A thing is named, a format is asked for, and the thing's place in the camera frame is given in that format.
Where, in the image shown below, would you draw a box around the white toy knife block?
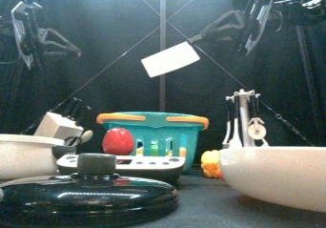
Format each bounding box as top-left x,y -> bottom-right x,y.
33,111 -> 86,141

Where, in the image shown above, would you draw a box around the grey toy spoon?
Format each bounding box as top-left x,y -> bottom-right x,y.
76,129 -> 94,145

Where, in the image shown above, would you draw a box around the white utensil rack stand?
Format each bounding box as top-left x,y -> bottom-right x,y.
224,88 -> 260,149

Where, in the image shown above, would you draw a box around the small black utensil cup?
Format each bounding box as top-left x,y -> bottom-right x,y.
50,144 -> 77,160

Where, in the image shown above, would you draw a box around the white toy pizza cutter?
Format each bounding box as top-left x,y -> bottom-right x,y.
245,94 -> 268,141

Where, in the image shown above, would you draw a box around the red toy tomato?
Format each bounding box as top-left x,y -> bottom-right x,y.
100,127 -> 136,156

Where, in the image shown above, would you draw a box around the white toy pot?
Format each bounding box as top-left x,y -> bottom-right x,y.
0,133 -> 66,181

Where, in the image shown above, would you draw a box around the green toy inside basket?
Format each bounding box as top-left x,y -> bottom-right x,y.
149,141 -> 160,157

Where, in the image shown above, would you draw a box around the yellow toy bell pepper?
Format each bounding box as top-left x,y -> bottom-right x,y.
200,149 -> 225,180

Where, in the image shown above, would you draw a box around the white black toy tray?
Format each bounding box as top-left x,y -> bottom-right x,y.
55,154 -> 186,184

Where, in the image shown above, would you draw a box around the black glossy pot lid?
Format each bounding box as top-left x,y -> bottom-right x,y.
0,153 -> 180,228

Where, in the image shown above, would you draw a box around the large white bowl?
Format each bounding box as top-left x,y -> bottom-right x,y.
217,146 -> 326,214

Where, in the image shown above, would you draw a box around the black slanted frame strut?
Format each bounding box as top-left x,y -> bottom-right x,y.
293,24 -> 324,138

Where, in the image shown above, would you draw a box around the grey vertical frame pole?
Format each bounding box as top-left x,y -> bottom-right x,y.
157,0 -> 168,113

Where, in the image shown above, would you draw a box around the white toy spatula black handle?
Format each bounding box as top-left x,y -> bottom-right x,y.
221,97 -> 241,150

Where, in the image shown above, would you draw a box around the teal basket orange handles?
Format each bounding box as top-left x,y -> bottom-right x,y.
94,111 -> 209,173

